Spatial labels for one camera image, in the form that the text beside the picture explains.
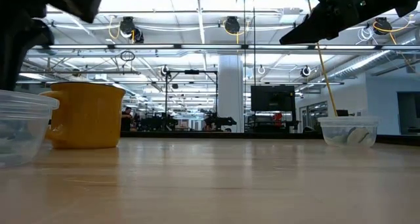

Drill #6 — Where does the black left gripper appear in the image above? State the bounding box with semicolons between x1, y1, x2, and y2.
0;0;56;92

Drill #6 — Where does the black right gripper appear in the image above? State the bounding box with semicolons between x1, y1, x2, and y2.
279;0;396;45

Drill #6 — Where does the pale green sweetener packet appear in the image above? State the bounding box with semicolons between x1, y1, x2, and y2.
327;133;348;145
0;120;35;162

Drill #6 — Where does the green white Truvia packet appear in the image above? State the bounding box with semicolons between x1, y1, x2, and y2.
346;127;373;145

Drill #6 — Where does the clear plastic container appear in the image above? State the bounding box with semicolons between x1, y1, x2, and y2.
0;89;60;169
317;116;380;148

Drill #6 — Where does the black monitor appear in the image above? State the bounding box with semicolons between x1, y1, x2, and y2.
251;85;296;112

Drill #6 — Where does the yellow mug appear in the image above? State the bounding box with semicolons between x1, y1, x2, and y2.
39;81;127;150

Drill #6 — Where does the white pillar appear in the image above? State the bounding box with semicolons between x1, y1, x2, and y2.
218;55;244;133

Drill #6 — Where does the person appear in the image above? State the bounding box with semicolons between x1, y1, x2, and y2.
120;106;134;132

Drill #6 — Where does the yellow hose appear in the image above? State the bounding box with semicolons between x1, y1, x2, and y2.
304;0;339;117

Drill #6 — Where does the silver ceiling duct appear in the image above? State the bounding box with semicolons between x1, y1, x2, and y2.
327;49;404;80

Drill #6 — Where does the hanging black cable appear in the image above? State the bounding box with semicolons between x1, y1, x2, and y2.
242;0;257;87

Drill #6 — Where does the black ceiling cable reel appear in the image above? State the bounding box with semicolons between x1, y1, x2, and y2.
373;16;393;35
224;16;241;34
119;16;136;35

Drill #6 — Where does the black background rig frame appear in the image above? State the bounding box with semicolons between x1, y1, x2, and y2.
165;69;219;131

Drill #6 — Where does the black table frame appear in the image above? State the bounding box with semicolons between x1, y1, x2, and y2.
120;131;420;146

